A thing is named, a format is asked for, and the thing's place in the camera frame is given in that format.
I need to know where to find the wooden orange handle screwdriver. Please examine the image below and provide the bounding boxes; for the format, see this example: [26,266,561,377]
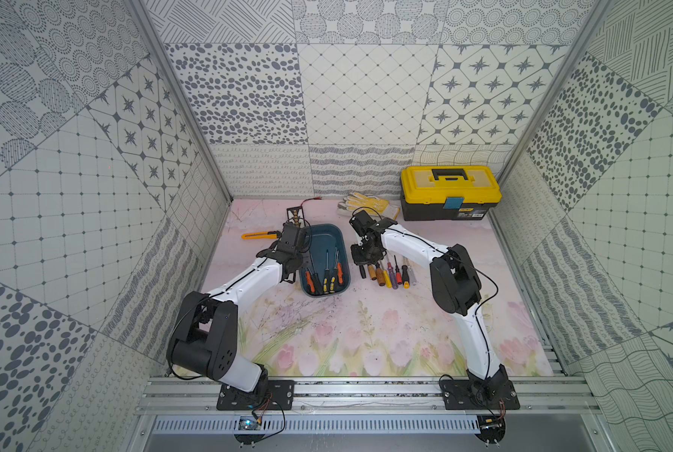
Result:
[375,262,385,286]

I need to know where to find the clear blue red screwdriver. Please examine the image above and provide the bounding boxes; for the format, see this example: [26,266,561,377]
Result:
[387,260,399,289]

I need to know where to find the teal plastic storage tray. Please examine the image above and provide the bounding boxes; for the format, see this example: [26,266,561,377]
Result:
[299,223,351,298]

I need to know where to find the yellow handle screwdriver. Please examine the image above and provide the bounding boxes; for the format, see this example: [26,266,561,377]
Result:
[381,268,392,288]

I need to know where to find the red black screwdriver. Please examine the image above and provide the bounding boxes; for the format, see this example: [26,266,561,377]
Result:
[393,254,402,286]

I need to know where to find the grey handle screwdriver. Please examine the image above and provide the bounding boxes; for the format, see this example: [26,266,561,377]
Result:
[407,266,418,286]

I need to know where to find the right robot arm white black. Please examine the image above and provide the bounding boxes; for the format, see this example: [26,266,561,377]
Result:
[350,209,507,399]

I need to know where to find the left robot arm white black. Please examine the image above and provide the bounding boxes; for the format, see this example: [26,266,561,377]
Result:
[166,222,311,397]

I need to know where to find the large orange black screwdriver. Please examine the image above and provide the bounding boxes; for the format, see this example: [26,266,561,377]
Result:
[304,269,317,295]

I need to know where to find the black yellow screwdriver in tray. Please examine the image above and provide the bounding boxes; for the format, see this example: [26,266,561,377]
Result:
[323,250,330,295]

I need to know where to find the orange utility knife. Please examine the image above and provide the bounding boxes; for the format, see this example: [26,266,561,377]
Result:
[242,231,281,240]

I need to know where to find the yellow work gloves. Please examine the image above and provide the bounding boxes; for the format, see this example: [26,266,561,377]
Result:
[336,192,401,220]

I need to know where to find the yellow black toolbox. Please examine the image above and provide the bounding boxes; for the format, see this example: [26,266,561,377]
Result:
[401,166,502,221]

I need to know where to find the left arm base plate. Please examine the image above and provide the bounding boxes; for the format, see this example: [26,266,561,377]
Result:
[217,379,296,412]

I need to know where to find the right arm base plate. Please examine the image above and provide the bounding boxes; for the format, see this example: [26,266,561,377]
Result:
[438,379,521,412]

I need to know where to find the aluminium rail frame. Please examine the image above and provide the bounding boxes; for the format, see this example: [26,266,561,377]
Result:
[135,376,600,414]

